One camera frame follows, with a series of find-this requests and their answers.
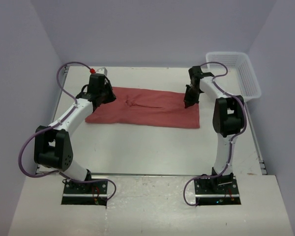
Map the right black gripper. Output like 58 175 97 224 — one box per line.
184 85 202 109

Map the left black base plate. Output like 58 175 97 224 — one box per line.
61 179 108 207

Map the white plastic basket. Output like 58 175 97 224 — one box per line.
206 52 262 102

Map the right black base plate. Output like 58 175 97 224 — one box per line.
194 174 241 206

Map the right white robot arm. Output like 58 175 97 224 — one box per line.
184 62 247 193

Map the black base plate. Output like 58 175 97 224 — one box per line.
194 174 241 206
61 179 108 207

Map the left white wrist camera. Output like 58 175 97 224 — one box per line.
96 67 108 76

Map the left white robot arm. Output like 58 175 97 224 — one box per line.
34 71 116 193

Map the red t shirt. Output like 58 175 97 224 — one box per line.
85 87 200 129

